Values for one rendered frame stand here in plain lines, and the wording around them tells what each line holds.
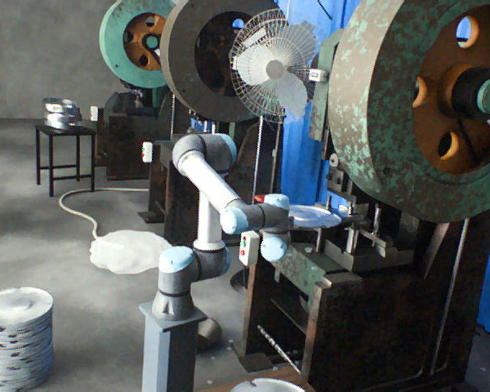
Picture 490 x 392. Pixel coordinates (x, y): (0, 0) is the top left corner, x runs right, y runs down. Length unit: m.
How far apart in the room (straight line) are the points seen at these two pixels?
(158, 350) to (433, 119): 1.21
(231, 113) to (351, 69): 1.79
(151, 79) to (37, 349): 3.08
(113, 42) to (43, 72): 3.63
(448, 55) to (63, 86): 7.06
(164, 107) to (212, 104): 2.00
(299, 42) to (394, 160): 1.29
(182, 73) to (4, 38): 5.34
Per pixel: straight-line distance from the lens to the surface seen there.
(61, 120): 4.50
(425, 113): 1.65
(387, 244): 1.95
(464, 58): 1.72
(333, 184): 2.00
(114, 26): 4.67
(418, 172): 1.58
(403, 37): 1.44
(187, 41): 3.03
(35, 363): 2.28
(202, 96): 3.09
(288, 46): 2.65
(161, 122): 5.10
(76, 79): 8.25
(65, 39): 8.20
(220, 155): 1.73
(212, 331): 2.58
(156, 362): 1.93
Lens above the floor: 1.42
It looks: 16 degrees down
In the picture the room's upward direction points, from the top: 6 degrees clockwise
